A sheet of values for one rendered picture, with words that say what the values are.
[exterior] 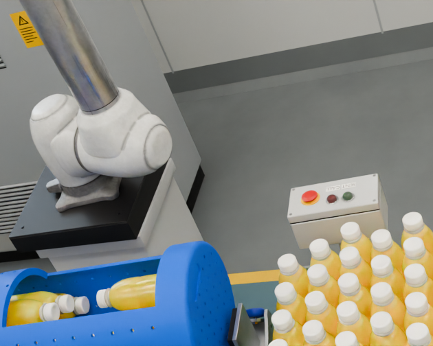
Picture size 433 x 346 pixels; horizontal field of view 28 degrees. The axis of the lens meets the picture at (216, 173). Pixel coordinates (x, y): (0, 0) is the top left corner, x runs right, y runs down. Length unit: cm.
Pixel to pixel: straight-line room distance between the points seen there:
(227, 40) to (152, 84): 94
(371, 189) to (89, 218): 75
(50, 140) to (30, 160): 148
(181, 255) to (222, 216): 211
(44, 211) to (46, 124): 29
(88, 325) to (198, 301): 22
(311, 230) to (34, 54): 168
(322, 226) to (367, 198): 12
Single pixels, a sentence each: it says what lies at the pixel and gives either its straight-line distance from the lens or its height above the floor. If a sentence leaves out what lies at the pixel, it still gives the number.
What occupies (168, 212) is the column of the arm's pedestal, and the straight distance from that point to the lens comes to 238.
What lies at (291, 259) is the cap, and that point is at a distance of 177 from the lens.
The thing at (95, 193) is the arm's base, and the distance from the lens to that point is 226.
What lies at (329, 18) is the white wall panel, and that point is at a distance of 438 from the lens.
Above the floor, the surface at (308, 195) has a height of 111.
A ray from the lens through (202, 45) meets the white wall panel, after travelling 459.
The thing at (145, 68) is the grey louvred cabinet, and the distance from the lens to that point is 365.
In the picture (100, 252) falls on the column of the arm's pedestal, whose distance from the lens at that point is 230.
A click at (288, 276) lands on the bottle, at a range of 178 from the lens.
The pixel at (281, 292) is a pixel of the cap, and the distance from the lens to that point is 171.
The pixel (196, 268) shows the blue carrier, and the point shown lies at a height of 119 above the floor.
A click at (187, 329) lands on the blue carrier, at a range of 163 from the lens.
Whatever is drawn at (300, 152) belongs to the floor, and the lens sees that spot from 398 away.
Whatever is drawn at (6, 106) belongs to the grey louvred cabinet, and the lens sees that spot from 351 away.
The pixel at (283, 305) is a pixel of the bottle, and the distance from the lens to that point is 173.
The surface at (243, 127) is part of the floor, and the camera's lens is 430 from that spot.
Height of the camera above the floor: 227
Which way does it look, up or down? 34 degrees down
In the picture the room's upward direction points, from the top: 24 degrees counter-clockwise
